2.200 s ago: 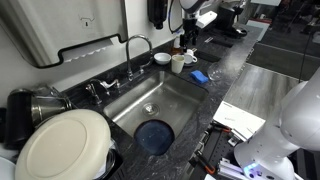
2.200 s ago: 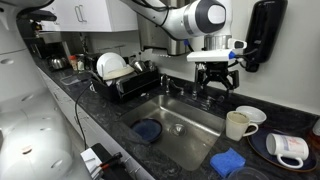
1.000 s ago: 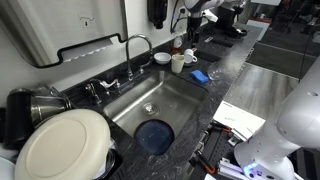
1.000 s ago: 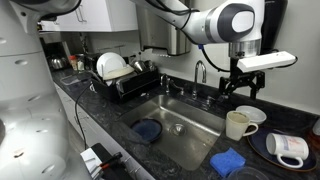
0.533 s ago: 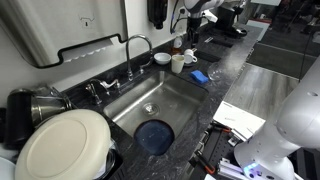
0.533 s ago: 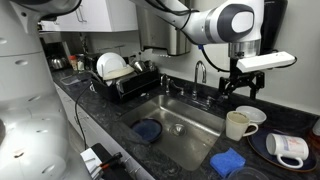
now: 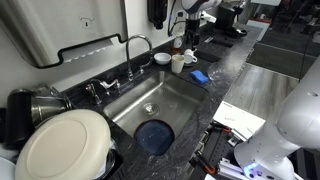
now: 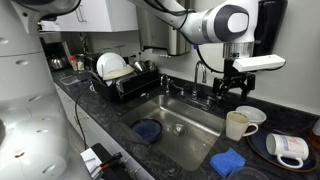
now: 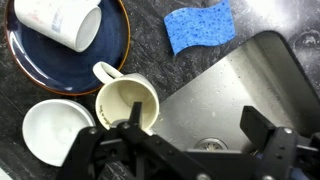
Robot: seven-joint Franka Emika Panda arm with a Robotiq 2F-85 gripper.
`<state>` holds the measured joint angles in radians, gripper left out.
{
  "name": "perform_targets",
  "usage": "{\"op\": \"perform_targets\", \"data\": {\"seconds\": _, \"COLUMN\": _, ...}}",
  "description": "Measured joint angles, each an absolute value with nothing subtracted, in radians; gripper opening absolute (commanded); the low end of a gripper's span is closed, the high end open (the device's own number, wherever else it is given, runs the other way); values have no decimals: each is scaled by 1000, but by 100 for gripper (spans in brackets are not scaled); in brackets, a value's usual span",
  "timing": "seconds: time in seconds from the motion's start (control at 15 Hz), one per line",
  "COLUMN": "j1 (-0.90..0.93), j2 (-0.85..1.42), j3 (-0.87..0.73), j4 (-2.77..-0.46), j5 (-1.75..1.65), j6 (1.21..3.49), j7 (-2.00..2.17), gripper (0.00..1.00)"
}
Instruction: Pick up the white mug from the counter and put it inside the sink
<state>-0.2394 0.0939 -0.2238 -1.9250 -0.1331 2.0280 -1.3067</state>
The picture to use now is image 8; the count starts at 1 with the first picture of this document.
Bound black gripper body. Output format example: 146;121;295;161
212;59;256;93

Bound plain white mug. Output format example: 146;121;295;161
225;110;260;142

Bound stainless steel sink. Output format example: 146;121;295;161
119;94;226;172

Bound white mug with print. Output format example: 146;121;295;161
265;133;310;170

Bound white ceramic bowl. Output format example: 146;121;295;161
235;105;268;126

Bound chrome gooseneck faucet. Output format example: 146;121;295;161
190;60;225;112

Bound chrome side sprayer tap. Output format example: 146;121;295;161
160;72;185;97

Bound dark blue plate with rim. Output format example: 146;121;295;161
247;127;318;173

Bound blue sponge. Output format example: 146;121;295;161
209;147;247;179

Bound clear glass bowl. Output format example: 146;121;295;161
226;166;270;180

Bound dark blue round plate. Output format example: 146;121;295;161
129;118;164;144

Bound steel mixing bowl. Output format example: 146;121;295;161
132;59;149;74

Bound grey paper towel dispenser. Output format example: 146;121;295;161
138;5;193;57

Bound black dish rack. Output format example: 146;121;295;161
88;54;162;104

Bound cream dinner plate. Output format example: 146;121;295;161
102;64;135;82

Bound white dinner plate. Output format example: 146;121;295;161
96;52;128;78

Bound small glass jar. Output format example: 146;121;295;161
76;54;86;72

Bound clear plastic container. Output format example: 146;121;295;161
59;73;91;87

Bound spice jar with red lid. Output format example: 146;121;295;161
68;54;79;72

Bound white base cabinets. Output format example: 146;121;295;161
53;83;156;180

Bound steel kettle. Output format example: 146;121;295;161
49;56;68;71

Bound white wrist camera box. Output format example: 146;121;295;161
232;54;287;73

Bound black wall soap dispenser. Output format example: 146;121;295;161
252;0;289;58

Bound black clamp with orange handle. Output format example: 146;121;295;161
89;143;134;180

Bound white wall cabinet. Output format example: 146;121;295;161
39;0;139;33

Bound thin black power cable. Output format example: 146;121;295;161
74;81;95;151

